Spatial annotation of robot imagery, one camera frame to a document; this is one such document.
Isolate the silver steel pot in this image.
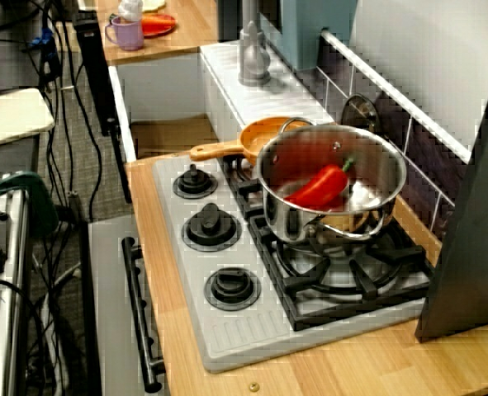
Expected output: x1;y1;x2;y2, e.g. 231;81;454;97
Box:
253;117;409;244

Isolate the red toy pepper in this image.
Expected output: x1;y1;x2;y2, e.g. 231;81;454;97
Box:
284;155;357;210

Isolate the black burner grate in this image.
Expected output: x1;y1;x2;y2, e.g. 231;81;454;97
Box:
249;214;434;333
220;154;269;219

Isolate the black stove knob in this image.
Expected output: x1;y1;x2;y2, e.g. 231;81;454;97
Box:
181;202;243;252
172;163;219;200
203;266;263;313

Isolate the orange toy frying pan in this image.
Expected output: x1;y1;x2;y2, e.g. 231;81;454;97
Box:
188;116;317;168

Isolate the white toy sink basin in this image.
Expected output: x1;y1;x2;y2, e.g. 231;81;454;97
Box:
109;40;335;164

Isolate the grey stove top plate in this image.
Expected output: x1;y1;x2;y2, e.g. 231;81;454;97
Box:
151;154;429;375

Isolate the dark glass pot lid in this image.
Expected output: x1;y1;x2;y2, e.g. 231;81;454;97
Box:
340;93;381;137

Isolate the grey toy faucet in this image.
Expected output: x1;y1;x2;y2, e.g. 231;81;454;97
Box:
238;0;272;87

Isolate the white oven door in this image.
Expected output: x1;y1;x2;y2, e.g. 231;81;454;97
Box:
87;214;170;396

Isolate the teal box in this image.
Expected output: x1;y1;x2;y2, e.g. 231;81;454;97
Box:
279;0;358;71

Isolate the red plate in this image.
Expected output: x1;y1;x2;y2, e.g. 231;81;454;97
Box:
140;12;178;39

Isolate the purple plastic cup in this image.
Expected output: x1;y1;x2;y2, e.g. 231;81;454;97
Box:
104;15;145;52

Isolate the white object in cup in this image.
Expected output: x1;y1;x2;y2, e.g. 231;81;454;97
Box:
117;0;145;21

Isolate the dark grey panel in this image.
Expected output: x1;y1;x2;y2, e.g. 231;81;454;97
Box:
415;49;488;343

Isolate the white board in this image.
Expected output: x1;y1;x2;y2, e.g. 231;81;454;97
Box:
0;87;56;152

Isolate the blue connector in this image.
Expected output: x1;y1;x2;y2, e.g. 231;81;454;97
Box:
31;27;58;54

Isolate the black oven door handle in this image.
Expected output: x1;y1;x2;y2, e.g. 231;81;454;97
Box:
121;236;164;394

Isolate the black cable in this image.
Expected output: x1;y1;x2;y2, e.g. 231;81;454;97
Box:
64;24;104;222

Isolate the black upright post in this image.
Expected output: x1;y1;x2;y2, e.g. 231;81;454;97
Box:
73;10;119;137

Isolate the aluminium frame rail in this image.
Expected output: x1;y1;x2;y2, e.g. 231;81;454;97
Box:
0;172;34;396

